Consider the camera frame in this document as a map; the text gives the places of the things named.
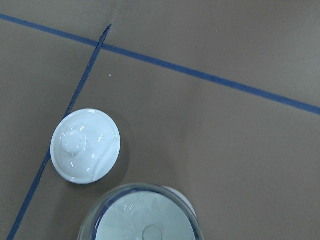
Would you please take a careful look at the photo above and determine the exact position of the clear plastic funnel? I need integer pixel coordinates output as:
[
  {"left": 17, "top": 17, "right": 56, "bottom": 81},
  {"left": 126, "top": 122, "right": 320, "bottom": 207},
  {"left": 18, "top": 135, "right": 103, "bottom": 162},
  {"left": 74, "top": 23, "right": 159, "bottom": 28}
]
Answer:
[{"left": 77, "top": 183, "right": 205, "bottom": 240}]

